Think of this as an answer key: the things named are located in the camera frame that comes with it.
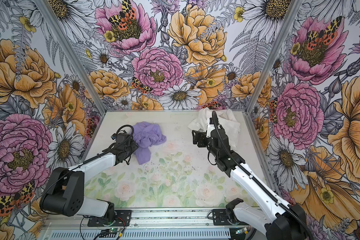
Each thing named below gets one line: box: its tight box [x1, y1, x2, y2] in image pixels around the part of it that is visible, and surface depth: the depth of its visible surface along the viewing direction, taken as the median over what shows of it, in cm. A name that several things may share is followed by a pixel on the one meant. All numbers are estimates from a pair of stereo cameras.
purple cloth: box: [132, 121, 167, 165], surface depth 101 cm
